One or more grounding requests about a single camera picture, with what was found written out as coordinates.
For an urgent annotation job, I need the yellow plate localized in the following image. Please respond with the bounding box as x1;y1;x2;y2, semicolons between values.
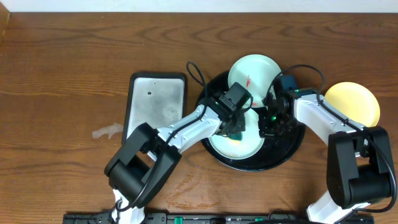
325;82;381;127

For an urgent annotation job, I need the mint plate with red stain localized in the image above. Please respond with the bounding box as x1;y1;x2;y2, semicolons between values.
228;54;281;108

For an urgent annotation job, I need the black round tray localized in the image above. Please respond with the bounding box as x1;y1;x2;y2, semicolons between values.
196;72;307;172

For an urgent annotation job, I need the green scrubbing sponge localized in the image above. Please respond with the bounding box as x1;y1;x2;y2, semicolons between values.
226;133;243;144

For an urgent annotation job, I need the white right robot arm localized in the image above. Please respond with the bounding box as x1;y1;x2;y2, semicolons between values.
262;88;397;223

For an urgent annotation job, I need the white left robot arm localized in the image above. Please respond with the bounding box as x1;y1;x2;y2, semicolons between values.
104;93;252;223

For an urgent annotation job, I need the black rectangular soapy tray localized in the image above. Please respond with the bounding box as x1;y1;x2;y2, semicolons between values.
122;72;186;142

